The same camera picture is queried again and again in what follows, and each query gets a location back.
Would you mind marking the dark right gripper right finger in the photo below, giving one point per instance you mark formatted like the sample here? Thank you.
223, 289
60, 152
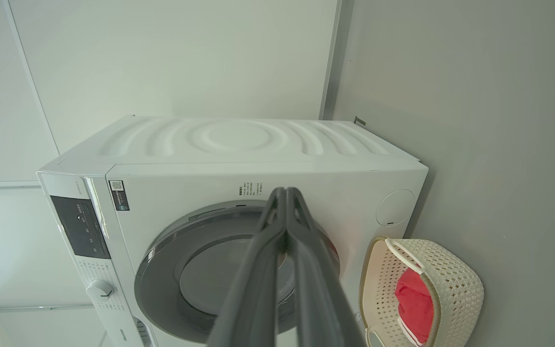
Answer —
316, 289

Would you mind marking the red garment with white stripes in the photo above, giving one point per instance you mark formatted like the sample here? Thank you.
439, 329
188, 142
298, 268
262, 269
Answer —
410, 332

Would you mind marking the white front-load washing machine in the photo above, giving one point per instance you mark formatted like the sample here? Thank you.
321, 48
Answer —
239, 154

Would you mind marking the cream perforated laundry basket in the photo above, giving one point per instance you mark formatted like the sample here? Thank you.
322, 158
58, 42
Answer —
451, 289

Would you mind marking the round glass washing machine door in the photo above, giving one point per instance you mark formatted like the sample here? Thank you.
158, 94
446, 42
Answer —
200, 270

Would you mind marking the red garment with white band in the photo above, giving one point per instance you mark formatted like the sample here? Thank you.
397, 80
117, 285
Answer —
415, 294

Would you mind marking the small grey wall bracket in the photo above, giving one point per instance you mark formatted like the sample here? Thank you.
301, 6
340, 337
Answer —
360, 121

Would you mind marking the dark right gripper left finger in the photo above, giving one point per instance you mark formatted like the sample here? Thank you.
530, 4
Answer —
253, 289

